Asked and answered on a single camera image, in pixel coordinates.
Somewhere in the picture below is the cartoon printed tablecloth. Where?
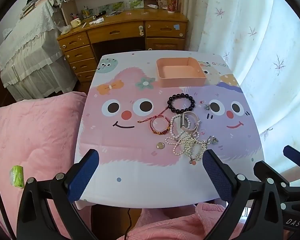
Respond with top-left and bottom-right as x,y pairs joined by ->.
74,50 -> 263,209

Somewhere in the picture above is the glass pen jar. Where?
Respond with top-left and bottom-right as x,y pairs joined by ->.
81,6 -> 93,19

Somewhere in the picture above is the black cable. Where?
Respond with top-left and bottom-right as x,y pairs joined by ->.
125,207 -> 132,240

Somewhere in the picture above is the pink blanket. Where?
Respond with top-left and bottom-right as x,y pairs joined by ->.
0,91 -> 90,240

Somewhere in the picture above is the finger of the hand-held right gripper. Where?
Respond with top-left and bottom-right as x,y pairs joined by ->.
283,144 -> 300,171
253,161 -> 295,203

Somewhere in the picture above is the white lace cover cloth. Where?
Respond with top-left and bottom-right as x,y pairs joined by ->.
0,0 -> 78,100

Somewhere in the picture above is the black bead bracelet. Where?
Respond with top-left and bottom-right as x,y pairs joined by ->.
167,93 -> 196,112

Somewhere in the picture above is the wooden drawer blue sticker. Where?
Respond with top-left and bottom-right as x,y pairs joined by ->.
144,19 -> 187,38

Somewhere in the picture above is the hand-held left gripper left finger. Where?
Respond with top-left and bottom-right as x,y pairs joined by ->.
16,149 -> 100,240

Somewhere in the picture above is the white floral curtain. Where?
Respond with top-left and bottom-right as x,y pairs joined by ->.
182,0 -> 300,188

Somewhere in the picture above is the wooden desk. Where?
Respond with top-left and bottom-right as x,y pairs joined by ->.
54,0 -> 189,83

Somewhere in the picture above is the green packet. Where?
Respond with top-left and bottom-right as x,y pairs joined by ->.
9,165 -> 25,188

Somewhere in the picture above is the red paper cup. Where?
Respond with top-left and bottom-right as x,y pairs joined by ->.
166,0 -> 178,14

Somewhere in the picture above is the pink fleece robe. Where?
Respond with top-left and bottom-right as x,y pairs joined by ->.
126,201 -> 245,240

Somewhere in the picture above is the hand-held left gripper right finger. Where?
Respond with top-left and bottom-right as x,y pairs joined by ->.
202,149 -> 285,240

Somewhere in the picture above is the wide wooden desk drawer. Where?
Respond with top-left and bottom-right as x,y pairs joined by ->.
87,23 -> 145,42

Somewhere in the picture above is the pale pink strap watch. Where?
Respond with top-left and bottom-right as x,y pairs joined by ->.
181,111 -> 200,134

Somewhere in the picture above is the stack of books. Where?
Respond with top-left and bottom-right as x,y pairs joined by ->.
20,0 -> 53,18

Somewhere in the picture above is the red cord beaded bracelet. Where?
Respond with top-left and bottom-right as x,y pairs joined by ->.
138,107 -> 170,135

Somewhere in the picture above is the white pearl necklace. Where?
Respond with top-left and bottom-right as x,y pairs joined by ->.
165,115 -> 208,157

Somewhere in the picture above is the pink storage box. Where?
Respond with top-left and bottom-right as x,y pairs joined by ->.
156,57 -> 207,88

